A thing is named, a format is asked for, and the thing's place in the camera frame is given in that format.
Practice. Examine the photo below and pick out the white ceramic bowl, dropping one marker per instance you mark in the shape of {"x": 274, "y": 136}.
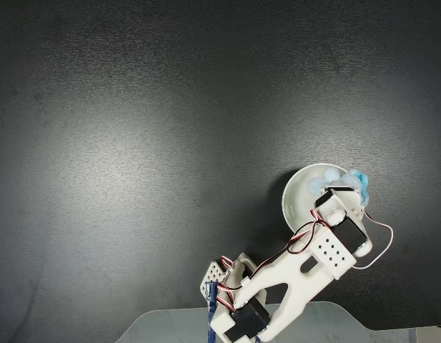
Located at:
{"x": 298, "y": 193}

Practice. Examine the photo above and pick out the skyblue plush bear doll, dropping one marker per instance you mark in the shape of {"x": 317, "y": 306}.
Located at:
{"x": 363, "y": 184}

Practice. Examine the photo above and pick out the blue table clamp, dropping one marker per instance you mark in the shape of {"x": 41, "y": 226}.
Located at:
{"x": 211, "y": 314}

